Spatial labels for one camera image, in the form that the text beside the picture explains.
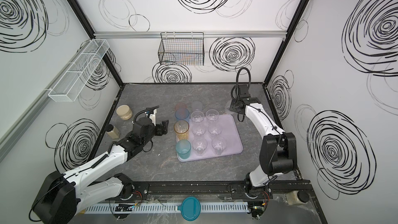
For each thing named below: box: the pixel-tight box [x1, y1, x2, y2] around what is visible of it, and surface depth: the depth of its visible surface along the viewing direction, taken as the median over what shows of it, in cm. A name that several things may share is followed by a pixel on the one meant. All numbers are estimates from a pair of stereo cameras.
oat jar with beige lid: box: [116, 104, 134, 121], surface depth 100 cm
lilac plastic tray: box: [177, 114, 244, 163], surface depth 91 cm
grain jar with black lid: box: [286, 190, 310, 206], surface depth 66 cm
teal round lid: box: [177, 196, 202, 222], surface depth 65 cm
